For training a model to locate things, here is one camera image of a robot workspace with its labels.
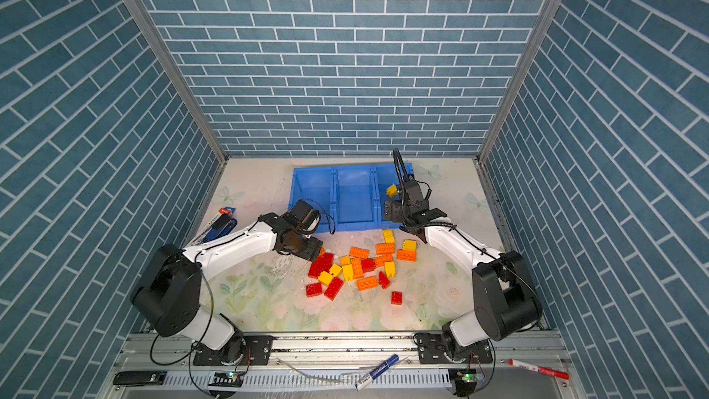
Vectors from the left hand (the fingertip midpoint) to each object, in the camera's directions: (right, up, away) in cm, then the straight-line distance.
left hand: (316, 251), depth 88 cm
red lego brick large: (+2, -4, +1) cm, 5 cm away
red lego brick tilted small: (+22, -8, -2) cm, 23 cm away
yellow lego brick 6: (+24, -5, -1) cm, 24 cm away
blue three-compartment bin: (+11, +17, +21) cm, 29 cm away
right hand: (+29, +15, +3) cm, 32 cm away
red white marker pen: (+61, -26, -17) cm, 69 cm away
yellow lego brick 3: (+3, -8, -3) cm, 9 cm away
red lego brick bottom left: (0, -11, -3) cm, 12 cm away
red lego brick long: (+6, -10, -4) cm, 12 cm away
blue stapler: (-35, +7, +9) cm, 37 cm away
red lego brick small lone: (+25, -13, -5) cm, 29 cm away
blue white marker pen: (+23, -25, -16) cm, 38 cm away
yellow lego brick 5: (+31, +1, +4) cm, 31 cm away
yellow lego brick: (+26, +19, +18) cm, 37 cm away
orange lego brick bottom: (+16, -9, -3) cm, 19 cm away
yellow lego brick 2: (+24, +3, +8) cm, 26 cm away
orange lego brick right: (+30, -2, +4) cm, 30 cm away
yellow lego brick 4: (+11, -7, -1) cm, 12 cm away
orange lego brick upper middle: (+23, 0, +4) cm, 23 cm away
